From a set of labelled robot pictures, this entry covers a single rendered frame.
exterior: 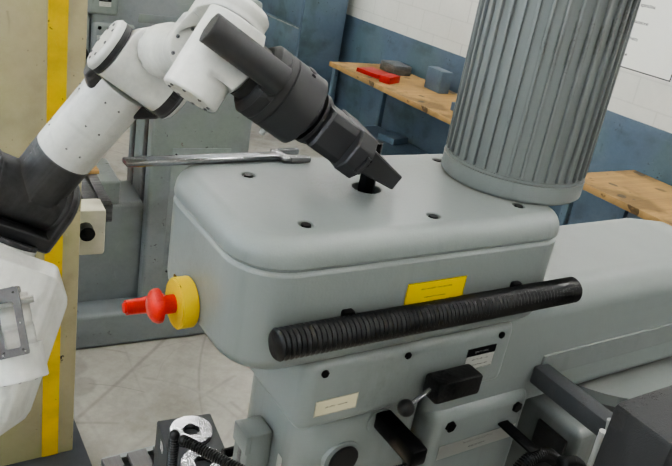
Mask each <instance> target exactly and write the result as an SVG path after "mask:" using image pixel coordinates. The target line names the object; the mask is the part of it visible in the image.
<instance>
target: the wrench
mask: <svg viewBox="0 0 672 466"><path fill-rule="evenodd" d="M298 154H299V149H298V148H296V147H295V148H277V149H270V152H243V153H217V154H191V155H164V156H138V157H123V158H122V162H123V163H124V164H125V165H126V167H150V166H171V165H193V164H215V163H236V162H258V161H278V160H280V161H281V162H283V163H307V162H311V157H310V156H308V155H298ZM287 155H290V156H287Z"/></svg>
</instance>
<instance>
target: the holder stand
mask: <svg viewBox="0 0 672 466"><path fill-rule="evenodd" d="M173 429H177V430H179V432H180V436H181V435H183V434H185V435H188V436H189V437H191V438H193V439H195V440H197V441H199V442H200V443H202V444H205V445H207V447H208V446H209V447H210V448H212V449H214V450H216V451H219V453H221V451H222V449H223V448H225V447H224V445H223V443H222V440H221V438H220V436H219V433H218V431H217V428H216V426H215V424H214V421H213V419H212V417H211V414H203V415H196V416H185V417H181V418H175V419H169V420H162V421H158V422H157V429H156V440H155V451H154V463H153V466H166V461H167V451H168V441H169V433H170V431H171V430H173ZM221 454H222V453H221ZM177 466H220V465H217V464H215V462H212V461H210V460H208V459H205V457H203V456H200V455H198V454H196V452H193V451H191V450H189V449H186V447H184V446H181V445H180V444H179V453H178V463H177Z"/></svg>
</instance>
